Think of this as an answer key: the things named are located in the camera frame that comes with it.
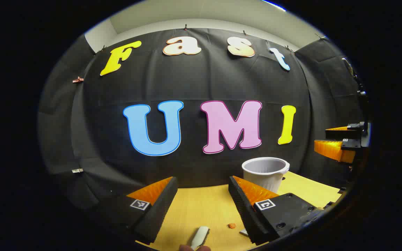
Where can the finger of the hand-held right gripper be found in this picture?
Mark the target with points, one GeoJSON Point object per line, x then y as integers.
{"type": "Point", "coordinates": [340, 134]}
{"type": "Point", "coordinates": [330, 150]}

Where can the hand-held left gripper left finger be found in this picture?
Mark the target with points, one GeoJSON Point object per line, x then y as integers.
{"type": "Point", "coordinates": [159, 209]}

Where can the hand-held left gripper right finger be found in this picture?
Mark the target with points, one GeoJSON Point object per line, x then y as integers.
{"type": "Point", "coordinates": [246, 212]}

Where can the orange paper trash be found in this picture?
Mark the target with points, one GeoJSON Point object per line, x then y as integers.
{"type": "Point", "coordinates": [232, 225]}

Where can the white garbage bin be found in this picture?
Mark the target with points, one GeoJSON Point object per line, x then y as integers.
{"type": "Point", "coordinates": [263, 177]}

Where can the small white broom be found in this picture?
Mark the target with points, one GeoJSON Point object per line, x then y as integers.
{"type": "Point", "coordinates": [200, 237]}

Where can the wooden desktop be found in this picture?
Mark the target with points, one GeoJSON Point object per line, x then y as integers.
{"type": "Point", "coordinates": [201, 209]}

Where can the white cloth clip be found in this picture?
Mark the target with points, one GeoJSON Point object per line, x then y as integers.
{"type": "Point", "coordinates": [77, 170]}

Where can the red cloth clip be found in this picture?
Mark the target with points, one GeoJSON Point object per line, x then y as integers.
{"type": "Point", "coordinates": [77, 80]}

